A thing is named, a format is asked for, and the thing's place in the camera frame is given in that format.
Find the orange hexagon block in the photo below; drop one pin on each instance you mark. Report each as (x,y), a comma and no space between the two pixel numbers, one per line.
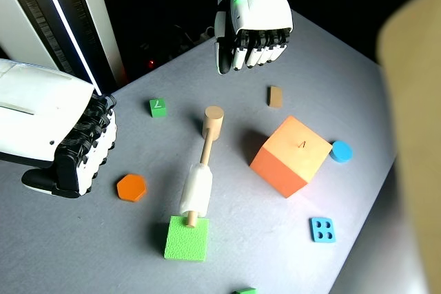
(131,188)

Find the green textured square block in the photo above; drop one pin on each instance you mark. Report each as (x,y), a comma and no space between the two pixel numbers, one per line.
(186,240)

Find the brown rectangular wooden block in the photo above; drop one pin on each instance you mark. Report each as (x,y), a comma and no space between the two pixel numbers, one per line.
(275,96)

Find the blue square four-hole block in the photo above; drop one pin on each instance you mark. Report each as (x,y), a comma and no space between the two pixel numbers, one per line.
(322,230)

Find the wooden mallet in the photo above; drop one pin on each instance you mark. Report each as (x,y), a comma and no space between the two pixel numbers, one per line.
(200,177)

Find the large orange cube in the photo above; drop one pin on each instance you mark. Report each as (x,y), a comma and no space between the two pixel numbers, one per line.
(289,159)

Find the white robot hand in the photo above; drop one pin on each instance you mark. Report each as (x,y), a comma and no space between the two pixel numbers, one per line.
(256,5)
(38,118)

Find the small green letter cube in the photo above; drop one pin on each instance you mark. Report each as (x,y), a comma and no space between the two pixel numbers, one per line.
(158,108)

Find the blurred tan panel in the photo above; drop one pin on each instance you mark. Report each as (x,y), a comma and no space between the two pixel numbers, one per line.
(413,135)

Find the blue round disc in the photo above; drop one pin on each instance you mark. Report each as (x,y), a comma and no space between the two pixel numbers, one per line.
(341,151)

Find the white panel with black strip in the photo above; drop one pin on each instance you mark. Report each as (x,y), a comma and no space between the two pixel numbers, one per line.
(38,15)

